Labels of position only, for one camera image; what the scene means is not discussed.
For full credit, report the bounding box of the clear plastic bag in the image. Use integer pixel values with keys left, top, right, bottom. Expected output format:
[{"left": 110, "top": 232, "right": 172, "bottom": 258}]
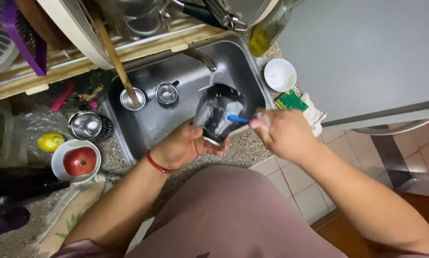
[{"left": 14, "top": 106, "right": 73, "bottom": 165}]

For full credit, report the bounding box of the grey refrigerator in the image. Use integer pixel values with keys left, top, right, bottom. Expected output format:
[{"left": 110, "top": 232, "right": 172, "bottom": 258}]
[{"left": 277, "top": 0, "right": 429, "bottom": 131}]

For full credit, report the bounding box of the red apple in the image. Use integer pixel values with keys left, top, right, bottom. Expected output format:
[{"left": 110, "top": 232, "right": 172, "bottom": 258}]
[{"left": 63, "top": 147, "right": 98, "bottom": 176}]

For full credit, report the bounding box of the red thread bracelet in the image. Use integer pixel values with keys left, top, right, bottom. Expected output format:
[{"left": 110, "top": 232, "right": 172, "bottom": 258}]
[{"left": 146, "top": 150, "right": 174, "bottom": 175}]

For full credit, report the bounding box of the steel bowl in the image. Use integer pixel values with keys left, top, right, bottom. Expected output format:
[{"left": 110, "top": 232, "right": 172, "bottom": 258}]
[{"left": 68, "top": 111, "right": 103, "bottom": 141}]

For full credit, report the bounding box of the white bowl holding apple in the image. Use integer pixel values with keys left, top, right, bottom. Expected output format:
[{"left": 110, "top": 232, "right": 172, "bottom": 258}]
[{"left": 51, "top": 140, "right": 102, "bottom": 184}]

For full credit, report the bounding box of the black appliance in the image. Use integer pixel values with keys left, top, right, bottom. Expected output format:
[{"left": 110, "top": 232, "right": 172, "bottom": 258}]
[{"left": 0, "top": 167, "right": 71, "bottom": 217}]

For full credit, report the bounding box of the dish rack with cookware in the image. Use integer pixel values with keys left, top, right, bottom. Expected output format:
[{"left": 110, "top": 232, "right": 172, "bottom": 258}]
[{"left": 15, "top": 0, "right": 283, "bottom": 70}]

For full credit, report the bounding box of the white cloth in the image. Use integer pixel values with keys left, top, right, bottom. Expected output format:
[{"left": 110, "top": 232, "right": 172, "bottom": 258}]
[{"left": 300, "top": 92, "right": 327, "bottom": 137}]

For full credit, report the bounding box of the small steel strainer black handle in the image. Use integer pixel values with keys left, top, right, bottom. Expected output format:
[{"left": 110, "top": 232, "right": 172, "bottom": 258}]
[{"left": 155, "top": 80, "right": 180, "bottom": 105}]

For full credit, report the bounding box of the wooden ledge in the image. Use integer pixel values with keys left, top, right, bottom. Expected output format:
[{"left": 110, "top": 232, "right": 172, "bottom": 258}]
[{"left": 0, "top": 21, "right": 226, "bottom": 104}]

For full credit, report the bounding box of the black blender jar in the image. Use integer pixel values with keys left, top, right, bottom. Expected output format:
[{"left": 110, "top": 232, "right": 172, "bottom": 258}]
[{"left": 193, "top": 83, "right": 246, "bottom": 147}]

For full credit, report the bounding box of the empty white bowl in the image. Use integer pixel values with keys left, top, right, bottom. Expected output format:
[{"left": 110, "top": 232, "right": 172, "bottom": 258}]
[{"left": 264, "top": 58, "right": 297, "bottom": 92}]

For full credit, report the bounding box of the person's left hand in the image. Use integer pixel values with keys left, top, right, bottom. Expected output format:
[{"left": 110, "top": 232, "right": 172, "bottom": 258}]
[{"left": 157, "top": 119, "right": 230, "bottom": 171}]

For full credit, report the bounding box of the steel cup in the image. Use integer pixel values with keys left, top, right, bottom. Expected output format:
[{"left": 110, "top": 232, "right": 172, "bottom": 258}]
[{"left": 120, "top": 87, "right": 147, "bottom": 111}]

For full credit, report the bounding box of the black round lid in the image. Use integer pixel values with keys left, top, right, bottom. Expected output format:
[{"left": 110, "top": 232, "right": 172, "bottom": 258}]
[{"left": 89, "top": 115, "right": 114, "bottom": 143}]

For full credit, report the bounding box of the floral patterned cloth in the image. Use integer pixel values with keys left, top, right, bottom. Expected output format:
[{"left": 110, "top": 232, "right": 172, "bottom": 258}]
[{"left": 39, "top": 174, "right": 132, "bottom": 257}]

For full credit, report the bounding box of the stainless steel sink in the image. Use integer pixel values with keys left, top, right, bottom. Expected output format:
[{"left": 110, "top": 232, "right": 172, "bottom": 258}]
[{"left": 101, "top": 34, "right": 276, "bottom": 166}]

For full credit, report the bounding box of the wooden stick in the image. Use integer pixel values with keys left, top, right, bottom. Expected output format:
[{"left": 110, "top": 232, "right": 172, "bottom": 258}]
[{"left": 92, "top": 14, "right": 142, "bottom": 107}]

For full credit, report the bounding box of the person's right hand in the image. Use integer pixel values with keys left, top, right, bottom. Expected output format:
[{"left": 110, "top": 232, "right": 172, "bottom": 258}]
[{"left": 249, "top": 109, "right": 321, "bottom": 166}]

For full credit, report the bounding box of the pink plastic utensil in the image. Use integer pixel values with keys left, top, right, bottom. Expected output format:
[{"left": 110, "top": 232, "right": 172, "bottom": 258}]
[{"left": 50, "top": 82, "right": 75, "bottom": 112}]

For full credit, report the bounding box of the green yellow sponge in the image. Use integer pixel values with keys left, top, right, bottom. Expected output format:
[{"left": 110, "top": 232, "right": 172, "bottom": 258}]
[{"left": 275, "top": 90, "right": 309, "bottom": 112}]

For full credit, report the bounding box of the yellow lemon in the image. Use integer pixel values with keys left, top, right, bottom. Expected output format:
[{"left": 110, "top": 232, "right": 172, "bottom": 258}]
[{"left": 37, "top": 133, "right": 65, "bottom": 153}]

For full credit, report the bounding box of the black scrubber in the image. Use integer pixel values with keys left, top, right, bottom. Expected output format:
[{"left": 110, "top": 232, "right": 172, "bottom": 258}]
[{"left": 0, "top": 207, "right": 31, "bottom": 236}]

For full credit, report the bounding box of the glass oil bottle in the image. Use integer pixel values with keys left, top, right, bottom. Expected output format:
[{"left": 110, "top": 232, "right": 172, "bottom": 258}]
[{"left": 248, "top": 0, "right": 301, "bottom": 58}]

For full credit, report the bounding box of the mauve shirt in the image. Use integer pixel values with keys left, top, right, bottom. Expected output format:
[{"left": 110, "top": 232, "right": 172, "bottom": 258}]
[{"left": 53, "top": 165, "right": 429, "bottom": 258}]

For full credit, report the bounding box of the purple plastic grater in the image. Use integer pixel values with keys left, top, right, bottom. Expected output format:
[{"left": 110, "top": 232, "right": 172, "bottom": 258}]
[{"left": 0, "top": 0, "right": 47, "bottom": 76}]

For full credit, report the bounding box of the steel faucet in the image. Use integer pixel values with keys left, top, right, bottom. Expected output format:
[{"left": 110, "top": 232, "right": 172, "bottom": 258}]
[{"left": 180, "top": 48, "right": 218, "bottom": 72}]

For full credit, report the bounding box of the blue handled brush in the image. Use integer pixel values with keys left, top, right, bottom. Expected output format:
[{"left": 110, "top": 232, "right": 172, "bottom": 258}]
[{"left": 227, "top": 115, "right": 252, "bottom": 124}]

